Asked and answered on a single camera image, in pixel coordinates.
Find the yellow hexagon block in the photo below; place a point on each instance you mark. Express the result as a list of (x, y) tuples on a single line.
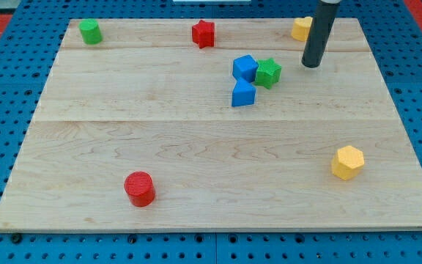
[(347, 162)]

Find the red cylinder block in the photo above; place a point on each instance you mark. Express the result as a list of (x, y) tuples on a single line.
[(140, 189)]

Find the light wooden board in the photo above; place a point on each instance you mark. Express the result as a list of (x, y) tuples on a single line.
[(148, 99)]

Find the green cylinder block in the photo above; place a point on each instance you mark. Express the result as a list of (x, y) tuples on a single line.
[(90, 31)]

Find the red star block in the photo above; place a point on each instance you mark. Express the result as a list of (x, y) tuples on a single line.
[(203, 34)]

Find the yellow heart block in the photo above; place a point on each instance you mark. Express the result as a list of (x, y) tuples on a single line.
[(301, 28)]

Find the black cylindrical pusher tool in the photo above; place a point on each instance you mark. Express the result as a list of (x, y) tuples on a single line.
[(321, 25)]

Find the blue triangle block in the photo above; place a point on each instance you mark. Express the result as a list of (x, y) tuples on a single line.
[(243, 94)]

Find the green star block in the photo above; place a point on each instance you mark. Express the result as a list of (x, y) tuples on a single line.
[(268, 73)]

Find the blue cube block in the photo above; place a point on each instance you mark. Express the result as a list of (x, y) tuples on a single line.
[(245, 67)]

